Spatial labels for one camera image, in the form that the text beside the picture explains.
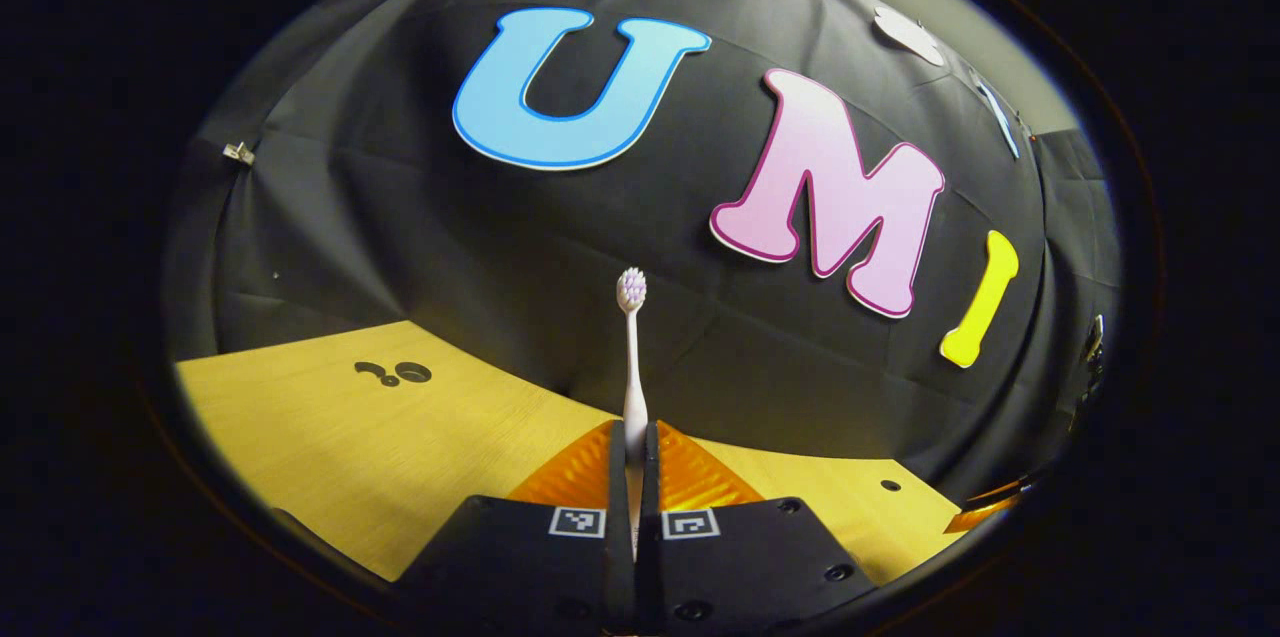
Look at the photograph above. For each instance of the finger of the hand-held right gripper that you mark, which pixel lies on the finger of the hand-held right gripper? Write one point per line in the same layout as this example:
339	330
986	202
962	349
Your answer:
975	517

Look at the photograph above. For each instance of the white clip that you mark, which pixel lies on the white clip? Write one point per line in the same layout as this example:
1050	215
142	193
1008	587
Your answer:
238	153

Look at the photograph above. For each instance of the black backdrop cloth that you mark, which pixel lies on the black backdrop cloth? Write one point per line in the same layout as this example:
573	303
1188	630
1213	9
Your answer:
400	237

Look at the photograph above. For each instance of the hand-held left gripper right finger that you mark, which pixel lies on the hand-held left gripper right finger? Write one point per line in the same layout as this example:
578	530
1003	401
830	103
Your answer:
650	487

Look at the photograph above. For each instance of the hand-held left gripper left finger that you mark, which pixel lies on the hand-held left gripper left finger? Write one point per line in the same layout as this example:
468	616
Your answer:
618	487

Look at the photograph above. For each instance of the white toothbrush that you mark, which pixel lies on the white toothbrush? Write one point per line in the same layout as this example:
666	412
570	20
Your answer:
634	387

